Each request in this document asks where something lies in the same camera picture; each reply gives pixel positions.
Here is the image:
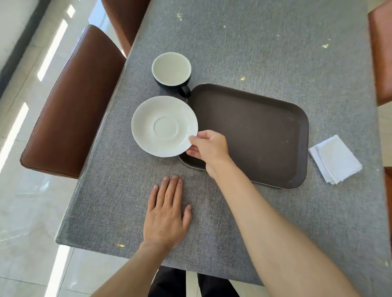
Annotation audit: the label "person's left hand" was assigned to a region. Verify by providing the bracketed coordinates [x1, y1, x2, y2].
[143, 175, 193, 250]

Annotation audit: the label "person's right hand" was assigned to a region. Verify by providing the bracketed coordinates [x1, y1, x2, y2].
[186, 130, 232, 179]

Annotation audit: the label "white saucer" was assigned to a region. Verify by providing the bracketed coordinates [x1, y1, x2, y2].
[131, 96, 199, 158]

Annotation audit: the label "person's left forearm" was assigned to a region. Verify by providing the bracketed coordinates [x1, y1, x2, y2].
[91, 240, 176, 297]

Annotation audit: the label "person's right forearm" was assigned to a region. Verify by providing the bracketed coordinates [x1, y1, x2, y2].
[206, 156, 365, 297]

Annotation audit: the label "dark brown serving tray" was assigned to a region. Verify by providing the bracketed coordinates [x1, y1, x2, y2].
[178, 83, 310, 190]

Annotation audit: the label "person's black trousers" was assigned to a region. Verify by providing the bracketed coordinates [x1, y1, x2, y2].
[149, 265, 241, 297]

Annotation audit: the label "black cup with white inside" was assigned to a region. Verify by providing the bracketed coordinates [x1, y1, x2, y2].
[151, 52, 192, 99]

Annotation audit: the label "brown leather chair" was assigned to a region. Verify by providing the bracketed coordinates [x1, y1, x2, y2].
[101, 0, 151, 58]
[384, 167, 392, 216]
[367, 0, 392, 107]
[20, 24, 127, 180]

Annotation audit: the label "folded white cloth napkin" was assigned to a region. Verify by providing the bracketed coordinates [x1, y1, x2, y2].
[308, 135, 364, 186]

